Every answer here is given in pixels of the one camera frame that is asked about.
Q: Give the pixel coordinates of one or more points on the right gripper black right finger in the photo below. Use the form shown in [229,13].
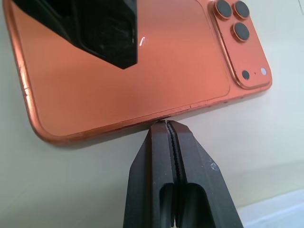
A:
[202,180]

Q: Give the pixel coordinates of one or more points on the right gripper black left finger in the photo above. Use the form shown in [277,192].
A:
[147,171]

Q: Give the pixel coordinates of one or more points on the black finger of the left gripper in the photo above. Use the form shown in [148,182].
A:
[99,28]

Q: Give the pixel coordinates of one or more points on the orange smartphone with triple camera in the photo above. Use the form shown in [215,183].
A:
[171,83]

